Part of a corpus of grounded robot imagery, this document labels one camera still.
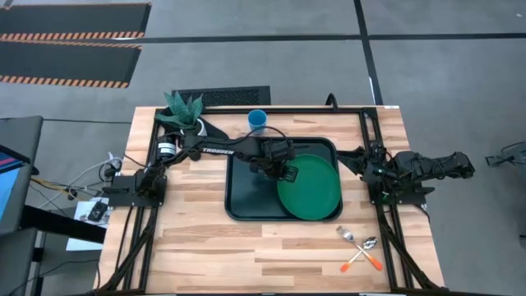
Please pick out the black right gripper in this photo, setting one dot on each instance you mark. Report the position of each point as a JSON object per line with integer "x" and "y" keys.
{"x": 372, "y": 168}

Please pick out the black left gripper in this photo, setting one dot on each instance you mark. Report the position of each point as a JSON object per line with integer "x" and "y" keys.
{"x": 277, "y": 152}

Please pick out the green round plate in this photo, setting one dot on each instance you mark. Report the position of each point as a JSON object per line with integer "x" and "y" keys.
{"x": 312, "y": 193}

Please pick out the blue plastic cup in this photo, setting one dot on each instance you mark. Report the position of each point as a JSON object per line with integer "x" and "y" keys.
{"x": 257, "y": 119}

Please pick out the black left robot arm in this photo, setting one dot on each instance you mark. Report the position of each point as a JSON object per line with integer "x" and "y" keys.
{"x": 213, "y": 150}

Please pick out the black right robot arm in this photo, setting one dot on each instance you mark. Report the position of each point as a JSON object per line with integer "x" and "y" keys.
{"x": 431, "y": 164}

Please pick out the black plastic tray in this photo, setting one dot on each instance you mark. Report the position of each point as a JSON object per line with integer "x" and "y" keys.
{"x": 246, "y": 197}

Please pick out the black triangular corner plate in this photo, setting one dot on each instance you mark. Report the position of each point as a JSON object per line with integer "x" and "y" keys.
{"x": 215, "y": 131}

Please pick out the white plant pot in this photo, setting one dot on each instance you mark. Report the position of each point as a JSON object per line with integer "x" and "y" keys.
{"x": 202, "y": 128}

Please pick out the black floor vent grate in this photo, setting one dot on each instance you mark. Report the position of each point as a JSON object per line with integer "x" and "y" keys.
{"x": 222, "y": 95}

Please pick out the artificial green plant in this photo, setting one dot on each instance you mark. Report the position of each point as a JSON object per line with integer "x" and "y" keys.
{"x": 183, "y": 111}

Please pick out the black metal stand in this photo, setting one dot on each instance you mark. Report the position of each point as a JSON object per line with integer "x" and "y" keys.
{"x": 507, "y": 156}

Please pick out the small black device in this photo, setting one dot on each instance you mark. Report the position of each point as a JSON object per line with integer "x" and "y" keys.
{"x": 98, "y": 211}

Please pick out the white paper sheet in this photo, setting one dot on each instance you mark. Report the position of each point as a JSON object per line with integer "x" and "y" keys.
{"x": 82, "y": 242}

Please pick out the black desk beam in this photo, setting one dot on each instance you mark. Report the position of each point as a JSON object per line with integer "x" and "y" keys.
{"x": 61, "y": 224}

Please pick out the black mat with hazard stripe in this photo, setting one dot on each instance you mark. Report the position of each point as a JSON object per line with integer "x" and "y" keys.
{"x": 65, "y": 61}
{"x": 74, "y": 18}

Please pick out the grey monitor with screen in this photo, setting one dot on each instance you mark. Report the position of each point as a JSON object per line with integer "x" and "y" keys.
{"x": 16, "y": 172}

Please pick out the black aluminium table frame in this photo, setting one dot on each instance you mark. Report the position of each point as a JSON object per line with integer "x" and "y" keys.
{"x": 386, "y": 230}

